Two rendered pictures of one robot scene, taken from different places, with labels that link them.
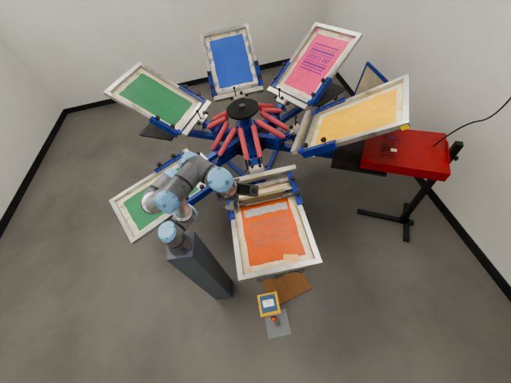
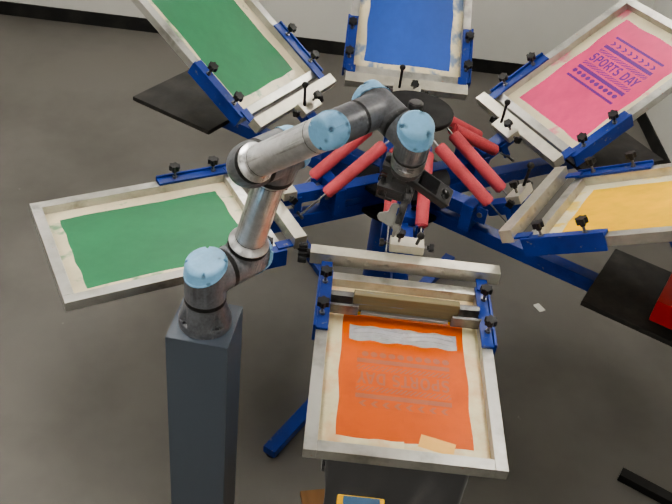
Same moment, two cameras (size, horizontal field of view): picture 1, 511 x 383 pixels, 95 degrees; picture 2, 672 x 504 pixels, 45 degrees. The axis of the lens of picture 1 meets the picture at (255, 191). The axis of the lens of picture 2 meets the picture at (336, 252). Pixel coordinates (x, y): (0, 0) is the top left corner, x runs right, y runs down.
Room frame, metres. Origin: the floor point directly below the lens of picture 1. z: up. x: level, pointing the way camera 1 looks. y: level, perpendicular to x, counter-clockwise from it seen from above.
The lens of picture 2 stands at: (-0.94, 0.28, 2.84)
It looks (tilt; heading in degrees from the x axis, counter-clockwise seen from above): 38 degrees down; 358
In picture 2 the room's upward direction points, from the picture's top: 8 degrees clockwise
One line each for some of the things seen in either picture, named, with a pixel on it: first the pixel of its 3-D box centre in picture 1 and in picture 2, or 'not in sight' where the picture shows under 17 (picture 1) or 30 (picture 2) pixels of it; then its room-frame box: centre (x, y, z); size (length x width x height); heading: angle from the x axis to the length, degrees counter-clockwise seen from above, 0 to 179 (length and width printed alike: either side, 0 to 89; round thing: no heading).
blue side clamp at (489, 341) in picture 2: (295, 191); (483, 321); (1.13, -0.33, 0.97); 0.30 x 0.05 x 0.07; 179
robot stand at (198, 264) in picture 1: (207, 273); (204, 452); (0.75, 0.57, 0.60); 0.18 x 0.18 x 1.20; 84
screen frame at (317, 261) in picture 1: (268, 223); (404, 363); (0.89, -0.05, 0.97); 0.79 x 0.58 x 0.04; 179
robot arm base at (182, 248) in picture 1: (177, 242); (205, 308); (0.75, 0.57, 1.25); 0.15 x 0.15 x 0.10
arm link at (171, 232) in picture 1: (170, 233); (207, 276); (0.76, 0.56, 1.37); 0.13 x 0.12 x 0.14; 139
